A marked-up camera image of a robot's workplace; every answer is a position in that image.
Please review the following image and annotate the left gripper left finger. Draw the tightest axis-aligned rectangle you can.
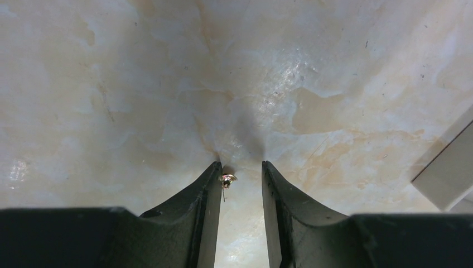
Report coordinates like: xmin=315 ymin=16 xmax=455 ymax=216
xmin=1 ymin=162 xmax=223 ymax=267

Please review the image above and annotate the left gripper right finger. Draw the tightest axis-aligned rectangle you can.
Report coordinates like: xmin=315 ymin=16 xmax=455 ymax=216
xmin=262 ymin=161 xmax=472 ymax=267

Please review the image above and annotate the small gold stud earring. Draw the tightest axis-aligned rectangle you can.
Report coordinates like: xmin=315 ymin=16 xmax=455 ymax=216
xmin=221 ymin=174 xmax=238 ymax=203

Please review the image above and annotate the beige compartment jewelry tray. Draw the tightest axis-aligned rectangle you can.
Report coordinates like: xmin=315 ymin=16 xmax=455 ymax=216
xmin=411 ymin=106 xmax=472 ymax=214

